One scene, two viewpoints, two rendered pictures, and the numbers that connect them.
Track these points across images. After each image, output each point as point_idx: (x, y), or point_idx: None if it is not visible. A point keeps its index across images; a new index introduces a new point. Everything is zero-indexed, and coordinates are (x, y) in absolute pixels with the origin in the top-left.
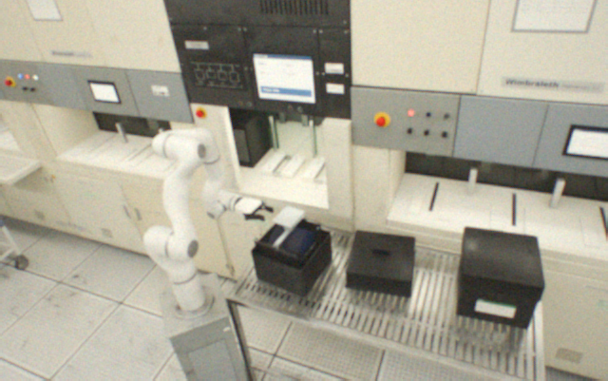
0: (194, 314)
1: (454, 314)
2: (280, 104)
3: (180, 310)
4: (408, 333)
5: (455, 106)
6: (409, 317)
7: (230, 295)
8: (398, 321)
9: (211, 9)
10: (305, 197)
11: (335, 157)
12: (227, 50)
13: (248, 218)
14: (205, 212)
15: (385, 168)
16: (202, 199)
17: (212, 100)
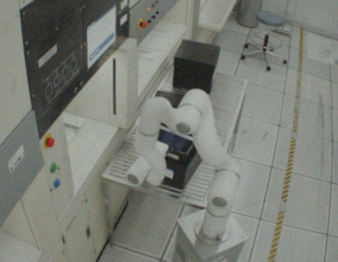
0: (227, 223)
1: (209, 95)
2: (98, 62)
3: (224, 234)
4: (225, 113)
5: None
6: (214, 111)
7: (203, 204)
8: (217, 116)
9: (62, 4)
10: (96, 143)
11: (131, 72)
12: (70, 39)
13: (173, 148)
14: (58, 258)
15: (138, 59)
16: (160, 170)
17: (57, 112)
